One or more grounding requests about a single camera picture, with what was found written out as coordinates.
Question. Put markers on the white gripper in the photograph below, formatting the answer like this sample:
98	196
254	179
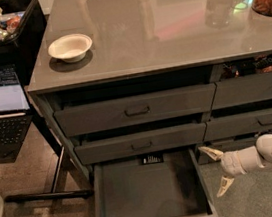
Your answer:
231	164

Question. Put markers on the black rxbar chocolate bar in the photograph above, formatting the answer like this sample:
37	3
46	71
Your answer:
151	159

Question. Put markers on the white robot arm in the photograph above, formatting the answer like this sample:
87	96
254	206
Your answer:
257	157

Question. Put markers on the grey middle left drawer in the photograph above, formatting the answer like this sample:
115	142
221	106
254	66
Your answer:
141	143

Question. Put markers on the grey middle right drawer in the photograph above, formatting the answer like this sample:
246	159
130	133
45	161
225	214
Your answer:
240	124

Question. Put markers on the grey top right drawer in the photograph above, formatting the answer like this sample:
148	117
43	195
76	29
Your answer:
243	90

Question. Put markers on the open bottom left drawer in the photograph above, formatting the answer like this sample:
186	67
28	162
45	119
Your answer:
172	187

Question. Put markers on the chip bags in drawer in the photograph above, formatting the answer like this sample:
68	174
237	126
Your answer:
260	65

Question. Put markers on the grey counter cabinet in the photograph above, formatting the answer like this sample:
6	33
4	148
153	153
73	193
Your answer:
146	46

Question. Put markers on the grey top left drawer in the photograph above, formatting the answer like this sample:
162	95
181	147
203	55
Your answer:
112	114

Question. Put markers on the black laptop stand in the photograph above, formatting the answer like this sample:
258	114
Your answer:
57	168

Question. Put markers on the white paper bowl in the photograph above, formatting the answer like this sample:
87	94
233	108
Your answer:
70	48

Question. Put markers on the black laptop computer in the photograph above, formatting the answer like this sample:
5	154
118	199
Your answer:
0	109

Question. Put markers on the black bin of snacks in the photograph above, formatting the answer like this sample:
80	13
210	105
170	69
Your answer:
22	26

